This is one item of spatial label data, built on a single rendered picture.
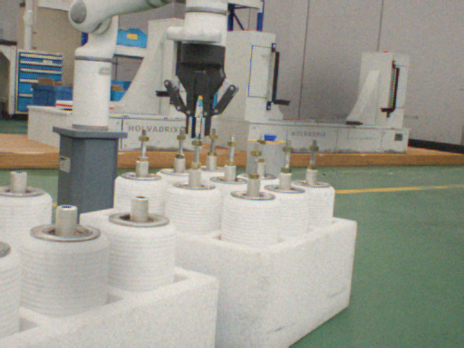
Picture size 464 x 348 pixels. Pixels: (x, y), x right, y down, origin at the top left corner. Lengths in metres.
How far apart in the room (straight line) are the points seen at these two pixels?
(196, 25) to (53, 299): 0.55
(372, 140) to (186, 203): 3.57
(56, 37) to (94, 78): 6.01
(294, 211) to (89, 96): 0.70
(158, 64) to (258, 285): 2.73
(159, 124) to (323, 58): 4.80
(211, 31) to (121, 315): 0.51
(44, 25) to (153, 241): 6.87
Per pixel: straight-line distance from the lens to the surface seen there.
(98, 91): 1.63
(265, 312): 1.00
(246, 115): 3.87
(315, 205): 1.23
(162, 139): 3.47
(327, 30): 8.04
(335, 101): 7.82
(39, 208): 0.94
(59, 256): 0.68
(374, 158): 4.50
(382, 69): 4.82
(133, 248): 0.77
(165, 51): 3.63
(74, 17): 1.64
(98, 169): 1.63
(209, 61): 1.07
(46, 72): 6.73
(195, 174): 1.10
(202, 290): 0.81
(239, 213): 1.02
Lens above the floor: 0.42
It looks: 7 degrees down
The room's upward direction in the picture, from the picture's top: 4 degrees clockwise
